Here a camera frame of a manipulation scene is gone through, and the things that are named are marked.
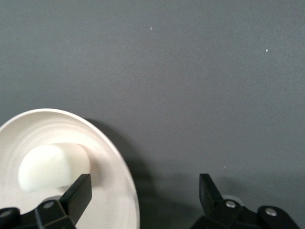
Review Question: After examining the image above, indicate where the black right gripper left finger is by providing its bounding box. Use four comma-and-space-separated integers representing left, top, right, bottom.
0, 173, 92, 229

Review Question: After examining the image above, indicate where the round beige plate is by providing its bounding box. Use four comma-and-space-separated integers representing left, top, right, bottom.
0, 108, 141, 229

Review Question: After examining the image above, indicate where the white steamed bun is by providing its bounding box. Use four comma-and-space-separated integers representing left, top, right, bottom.
17, 142, 92, 194

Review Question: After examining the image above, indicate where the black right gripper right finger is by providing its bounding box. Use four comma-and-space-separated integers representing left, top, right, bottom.
190, 173, 301, 229

